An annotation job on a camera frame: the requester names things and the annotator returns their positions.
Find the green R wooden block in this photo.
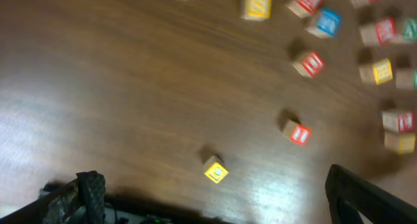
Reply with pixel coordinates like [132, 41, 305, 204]
[395, 68, 416, 90]

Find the yellow block centre left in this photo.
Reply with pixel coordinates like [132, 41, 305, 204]
[242, 0, 272, 21]

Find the blue T wooden block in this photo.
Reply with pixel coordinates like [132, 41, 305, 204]
[306, 8, 341, 38]

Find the red I wooden block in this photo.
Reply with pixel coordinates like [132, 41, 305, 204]
[283, 120, 311, 146]

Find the yellow O wooden block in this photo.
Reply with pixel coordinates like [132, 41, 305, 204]
[204, 155, 229, 184]

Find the green N wooden block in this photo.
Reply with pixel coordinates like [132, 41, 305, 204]
[391, 17, 416, 44]

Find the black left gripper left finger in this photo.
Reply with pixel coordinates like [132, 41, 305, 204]
[1, 171, 106, 224]

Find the red Y block lower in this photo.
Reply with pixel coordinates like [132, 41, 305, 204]
[359, 17, 396, 47]

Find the red 3 wooden block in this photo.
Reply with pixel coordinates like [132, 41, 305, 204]
[382, 109, 415, 133]

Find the red U wooden block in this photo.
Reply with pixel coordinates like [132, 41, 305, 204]
[292, 51, 326, 78]

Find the yellow wooden block near R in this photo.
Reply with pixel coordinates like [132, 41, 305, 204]
[358, 59, 394, 85]

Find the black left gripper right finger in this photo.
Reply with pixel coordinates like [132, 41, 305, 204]
[325, 164, 416, 224]

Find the yellow S wooden block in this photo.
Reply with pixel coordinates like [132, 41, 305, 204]
[384, 132, 416, 154]

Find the red A wooden block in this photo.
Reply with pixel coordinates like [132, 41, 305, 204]
[286, 0, 323, 19]

